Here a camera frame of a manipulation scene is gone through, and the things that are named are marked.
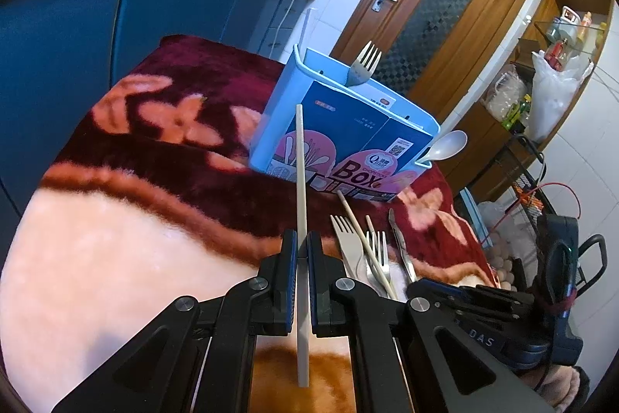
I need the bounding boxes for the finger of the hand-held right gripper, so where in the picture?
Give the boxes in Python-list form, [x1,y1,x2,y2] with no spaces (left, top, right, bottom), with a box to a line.
[406,278,536,323]

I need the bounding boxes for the clear plastic bag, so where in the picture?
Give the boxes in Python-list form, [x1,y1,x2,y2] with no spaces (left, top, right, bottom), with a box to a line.
[486,65,528,121]

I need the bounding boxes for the red and pink floral blanket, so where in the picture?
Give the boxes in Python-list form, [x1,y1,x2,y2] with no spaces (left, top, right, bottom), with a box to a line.
[0,34,591,413]

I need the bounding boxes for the red cable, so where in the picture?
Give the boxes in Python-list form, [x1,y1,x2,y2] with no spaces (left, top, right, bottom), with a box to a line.
[515,183,581,220]

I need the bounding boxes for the stainless steel tongs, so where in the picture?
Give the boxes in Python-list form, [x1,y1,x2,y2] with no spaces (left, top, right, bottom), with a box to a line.
[388,208,417,283]

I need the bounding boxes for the stainless steel fork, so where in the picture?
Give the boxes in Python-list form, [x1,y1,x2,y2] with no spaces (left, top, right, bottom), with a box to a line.
[366,230,393,293]
[345,41,383,87]

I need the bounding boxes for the light blue utensil holder box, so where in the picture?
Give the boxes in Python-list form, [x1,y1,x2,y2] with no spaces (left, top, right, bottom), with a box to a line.
[249,44,441,203]

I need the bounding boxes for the pile of eggs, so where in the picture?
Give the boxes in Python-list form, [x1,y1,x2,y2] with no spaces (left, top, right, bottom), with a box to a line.
[486,243,516,293]

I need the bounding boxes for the white plastic bag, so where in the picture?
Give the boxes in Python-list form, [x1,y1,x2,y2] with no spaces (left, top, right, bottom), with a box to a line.
[529,50,593,143]

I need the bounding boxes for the light blue flat box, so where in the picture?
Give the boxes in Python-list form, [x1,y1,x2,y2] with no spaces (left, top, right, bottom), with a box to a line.
[459,188,489,244]

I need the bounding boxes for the cream plastic spoon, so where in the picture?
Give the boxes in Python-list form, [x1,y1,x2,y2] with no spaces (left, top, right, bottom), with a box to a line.
[417,130,468,165]

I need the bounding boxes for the blue kitchen base cabinet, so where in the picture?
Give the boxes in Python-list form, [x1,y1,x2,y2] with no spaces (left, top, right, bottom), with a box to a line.
[0,0,317,225]

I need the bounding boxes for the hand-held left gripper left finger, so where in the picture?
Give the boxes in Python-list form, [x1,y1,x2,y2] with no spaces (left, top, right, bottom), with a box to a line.
[51,229,298,413]

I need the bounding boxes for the cream plastic fork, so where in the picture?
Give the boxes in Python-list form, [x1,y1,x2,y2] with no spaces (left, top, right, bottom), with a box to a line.
[330,214,373,288]

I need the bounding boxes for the bottles on shelf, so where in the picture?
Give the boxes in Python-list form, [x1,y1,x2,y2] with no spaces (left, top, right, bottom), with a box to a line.
[549,7,607,70]

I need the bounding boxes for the white power cable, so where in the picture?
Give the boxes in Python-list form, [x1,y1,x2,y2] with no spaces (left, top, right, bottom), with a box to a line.
[268,0,297,53]

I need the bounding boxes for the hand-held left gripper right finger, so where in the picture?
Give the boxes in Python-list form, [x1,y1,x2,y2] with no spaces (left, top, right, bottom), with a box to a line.
[306,231,554,413]

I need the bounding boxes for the black metal rack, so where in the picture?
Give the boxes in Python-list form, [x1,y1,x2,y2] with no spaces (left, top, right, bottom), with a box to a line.
[488,135,607,298]

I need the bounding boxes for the wooden wall shelf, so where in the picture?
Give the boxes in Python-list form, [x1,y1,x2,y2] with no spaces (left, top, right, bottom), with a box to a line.
[471,0,617,201]

